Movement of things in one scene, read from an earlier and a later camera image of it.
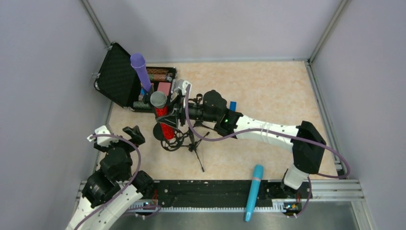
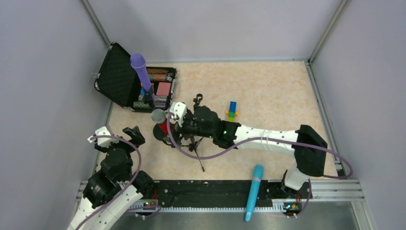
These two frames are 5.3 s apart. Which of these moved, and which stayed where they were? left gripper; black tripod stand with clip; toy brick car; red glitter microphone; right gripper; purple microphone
Moved: right gripper; red glitter microphone
Stayed: black tripod stand with clip; toy brick car; left gripper; purple microphone
